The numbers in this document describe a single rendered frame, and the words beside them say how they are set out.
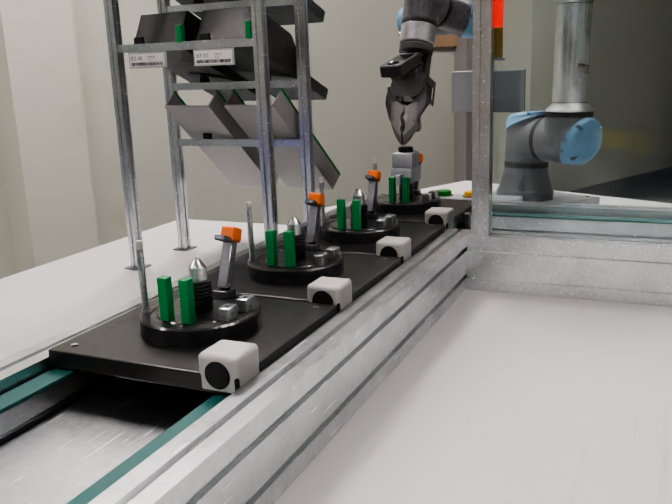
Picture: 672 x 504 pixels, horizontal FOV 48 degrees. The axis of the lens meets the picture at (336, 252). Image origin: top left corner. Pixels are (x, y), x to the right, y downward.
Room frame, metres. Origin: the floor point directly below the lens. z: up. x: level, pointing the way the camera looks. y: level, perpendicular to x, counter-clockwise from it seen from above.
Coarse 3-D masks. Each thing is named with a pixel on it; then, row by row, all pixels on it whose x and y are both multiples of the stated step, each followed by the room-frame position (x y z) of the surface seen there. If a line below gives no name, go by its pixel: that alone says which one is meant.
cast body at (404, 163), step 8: (400, 152) 1.50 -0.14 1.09; (408, 152) 1.50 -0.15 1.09; (416, 152) 1.51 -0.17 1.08; (392, 160) 1.50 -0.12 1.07; (400, 160) 1.49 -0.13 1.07; (408, 160) 1.48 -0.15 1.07; (416, 160) 1.50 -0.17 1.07; (392, 168) 1.49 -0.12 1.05; (400, 168) 1.49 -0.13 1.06; (408, 168) 1.48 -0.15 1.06; (416, 168) 1.50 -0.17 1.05; (392, 176) 1.49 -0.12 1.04; (400, 176) 1.47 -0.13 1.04; (408, 176) 1.48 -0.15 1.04; (416, 176) 1.50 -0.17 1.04; (400, 184) 1.47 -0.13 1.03
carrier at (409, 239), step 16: (320, 192) 1.27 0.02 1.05; (352, 208) 1.23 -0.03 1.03; (320, 224) 1.29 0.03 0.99; (336, 224) 1.28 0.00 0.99; (352, 224) 1.27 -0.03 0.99; (368, 224) 1.27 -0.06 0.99; (384, 224) 1.23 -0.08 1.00; (400, 224) 1.35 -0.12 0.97; (416, 224) 1.35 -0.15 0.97; (432, 224) 1.34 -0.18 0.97; (320, 240) 1.25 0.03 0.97; (336, 240) 1.22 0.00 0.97; (352, 240) 1.21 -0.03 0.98; (368, 240) 1.21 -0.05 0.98; (384, 240) 1.14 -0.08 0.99; (400, 240) 1.14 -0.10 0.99; (416, 240) 1.22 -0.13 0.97; (432, 240) 1.27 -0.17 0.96; (400, 256) 1.12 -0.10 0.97
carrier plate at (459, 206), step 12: (444, 204) 1.54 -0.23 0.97; (456, 204) 1.53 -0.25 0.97; (468, 204) 1.53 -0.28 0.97; (336, 216) 1.45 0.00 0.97; (348, 216) 1.45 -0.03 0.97; (384, 216) 1.44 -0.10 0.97; (396, 216) 1.43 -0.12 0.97; (408, 216) 1.43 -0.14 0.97; (420, 216) 1.42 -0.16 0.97; (456, 216) 1.41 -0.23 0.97
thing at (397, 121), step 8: (392, 104) 1.61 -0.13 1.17; (400, 104) 1.60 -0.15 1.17; (392, 112) 1.60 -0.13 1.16; (400, 112) 1.60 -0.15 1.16; (392, 120) 1.60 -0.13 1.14; (400, 120) 1.59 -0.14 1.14; (392, 128) 1.60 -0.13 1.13; (400, 128) 1.59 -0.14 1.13; (400, 136) 1.58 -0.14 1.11; (400, 144) 1.58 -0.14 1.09
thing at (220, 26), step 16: (208, 16) 1.53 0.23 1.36; (224, 16) 1.51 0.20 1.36; (240, 16) 1.48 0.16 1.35; (208, 32) 1.51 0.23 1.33; (224, 32) 1.49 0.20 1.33; (240, 32) 1.47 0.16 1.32; (272, 32) 1.51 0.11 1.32; (288, 32) 1.56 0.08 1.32; (240, 48) 1.48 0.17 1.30; (272, 48) 1.51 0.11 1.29; (288, 48) 1.55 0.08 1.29; (240, 64) 1.56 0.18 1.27; (272, 64) 1.52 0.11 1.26; (288, 64) 1.55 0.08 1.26; (288, 96) 1.69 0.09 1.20; (320, 96) 1.64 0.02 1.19
